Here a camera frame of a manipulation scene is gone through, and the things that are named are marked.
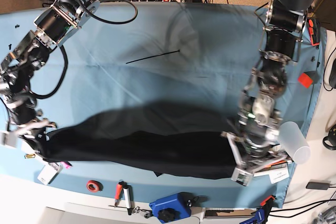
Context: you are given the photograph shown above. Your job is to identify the blue table clamp box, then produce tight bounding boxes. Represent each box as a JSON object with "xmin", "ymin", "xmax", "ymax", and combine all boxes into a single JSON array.
[{"xmin": 149, "ymin": 193, "xmax": 192, "ymax": 223}]

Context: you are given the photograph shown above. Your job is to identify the pink marker package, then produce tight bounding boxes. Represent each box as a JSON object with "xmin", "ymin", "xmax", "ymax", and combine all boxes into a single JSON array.
[{"xmin": 61, "ymin": 162, "xmax": 72, "ymax": 169}]

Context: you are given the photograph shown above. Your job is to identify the red cube block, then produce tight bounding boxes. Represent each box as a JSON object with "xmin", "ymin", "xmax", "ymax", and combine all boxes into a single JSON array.
[{"xmin": 298, "ymin": 72, "xmax": 313, "ymax": 88}]

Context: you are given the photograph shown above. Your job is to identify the blue orange bar clamp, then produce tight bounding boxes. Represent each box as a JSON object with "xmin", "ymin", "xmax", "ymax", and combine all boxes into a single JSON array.
[{"xmin": 240, "ymin": 195, "xmax": 276, "ymax": 224}]

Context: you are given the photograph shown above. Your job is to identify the orange black clamp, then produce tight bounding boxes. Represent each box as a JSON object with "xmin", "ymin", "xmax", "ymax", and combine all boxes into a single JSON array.
[{"xmin": 308, "ymin": 17, "xmax": 320, "ymax": 47}]

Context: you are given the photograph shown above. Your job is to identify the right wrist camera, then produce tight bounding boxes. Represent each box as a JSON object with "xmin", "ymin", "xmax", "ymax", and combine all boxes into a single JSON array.
[{"xmin": 1, "ymin": 131, "xmax": 17, "ymax": 148}]

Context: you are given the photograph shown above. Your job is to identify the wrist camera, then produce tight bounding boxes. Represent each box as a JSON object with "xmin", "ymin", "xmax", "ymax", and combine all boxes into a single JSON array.
[
  {"xmin": 231, "ymin": 167, "xmax": 253, "ymax": 186},
  {"xmin": 1, "ymin": 131, "xmax": 17, "ymax": 148}
]

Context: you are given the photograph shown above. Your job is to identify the red handled screwdriver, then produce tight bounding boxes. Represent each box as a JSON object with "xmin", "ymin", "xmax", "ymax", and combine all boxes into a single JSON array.
[{"xmin": 114, "ymin": 181, "xmax": 124, "ymax": 207}]

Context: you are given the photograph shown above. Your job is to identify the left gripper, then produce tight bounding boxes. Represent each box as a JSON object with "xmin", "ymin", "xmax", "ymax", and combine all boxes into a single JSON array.
[{"xmin": 220, "ymin": 126, "xmax": 289, "ymax": 174}]

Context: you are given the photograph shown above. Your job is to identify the black cable tie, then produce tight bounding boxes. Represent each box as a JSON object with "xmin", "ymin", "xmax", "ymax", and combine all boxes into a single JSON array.
[{"xmin": 125, "ymin": 49, "xmax": 180, "ymax": 64}]

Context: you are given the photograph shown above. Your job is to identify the white booklet papers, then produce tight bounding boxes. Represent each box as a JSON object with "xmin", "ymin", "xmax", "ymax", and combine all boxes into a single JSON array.
[{"xmin": 254, "ymin": 167, "xmax": 289, "ymax": 184}]

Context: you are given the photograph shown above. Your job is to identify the white paper sheet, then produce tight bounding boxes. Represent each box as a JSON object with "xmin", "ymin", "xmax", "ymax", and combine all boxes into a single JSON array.
[{"xmin": 21, "ymin": 141, "xmax": 48, "ymax": 164}]

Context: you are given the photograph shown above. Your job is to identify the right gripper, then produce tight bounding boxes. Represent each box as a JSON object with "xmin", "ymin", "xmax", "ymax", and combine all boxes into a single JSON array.
[{"xmin": 6, "ymin": 108, "xmax": 57, "ymax": 139}]

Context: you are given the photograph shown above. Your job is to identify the black t-shirt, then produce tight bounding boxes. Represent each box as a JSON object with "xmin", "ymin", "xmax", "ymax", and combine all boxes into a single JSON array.
[{"xmin": 28, "ymin": 101, "xmax": 236, "ymax": 179}]

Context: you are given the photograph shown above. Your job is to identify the translucent plastic cup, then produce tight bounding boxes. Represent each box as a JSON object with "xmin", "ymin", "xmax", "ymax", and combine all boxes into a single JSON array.
[{"xmin": 278, "ymin": 122, "xmax": 311, "ymax": 165}]

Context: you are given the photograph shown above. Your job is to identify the red tape roll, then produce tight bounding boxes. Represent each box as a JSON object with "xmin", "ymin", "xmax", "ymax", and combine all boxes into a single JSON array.
[{"xmin": 86, "ymin": 180, "xmax": 103, "ymax": 193}]

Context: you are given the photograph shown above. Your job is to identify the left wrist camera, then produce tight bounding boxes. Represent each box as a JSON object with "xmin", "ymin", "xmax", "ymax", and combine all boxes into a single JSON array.
[{"xmin": 231, "ymin": 167, "xmax": 253, "ymax": 186}]

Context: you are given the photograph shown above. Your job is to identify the white marker pen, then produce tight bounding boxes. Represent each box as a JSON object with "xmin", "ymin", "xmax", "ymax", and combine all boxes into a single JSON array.
[{"xmin": 123, "ymin": 185, "xmax": 132, "ymax": 216}]

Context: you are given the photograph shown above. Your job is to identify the light blue table cloth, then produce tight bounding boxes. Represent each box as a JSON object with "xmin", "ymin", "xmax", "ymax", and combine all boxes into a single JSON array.
[{"xmin": 0, "ymin": 2, "xmax": 328, "ymax": 209}]

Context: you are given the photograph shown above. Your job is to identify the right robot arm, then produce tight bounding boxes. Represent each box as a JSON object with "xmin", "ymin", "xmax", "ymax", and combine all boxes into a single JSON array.
[{"xmin": 1, "ymin": 0, "xmax": 100, "ymax": 141}]

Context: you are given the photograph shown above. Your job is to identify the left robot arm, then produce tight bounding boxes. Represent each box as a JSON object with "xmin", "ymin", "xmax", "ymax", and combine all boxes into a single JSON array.
[{"xmin": 223, "ymin": 0, "xmax": 314, "ymax": 179}]

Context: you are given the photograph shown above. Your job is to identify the white blister pack card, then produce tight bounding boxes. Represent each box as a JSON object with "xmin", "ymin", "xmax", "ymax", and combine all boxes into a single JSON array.
[{"xmin": 37, "ymin": 163, "xmax": 62, "ymax": 185}]

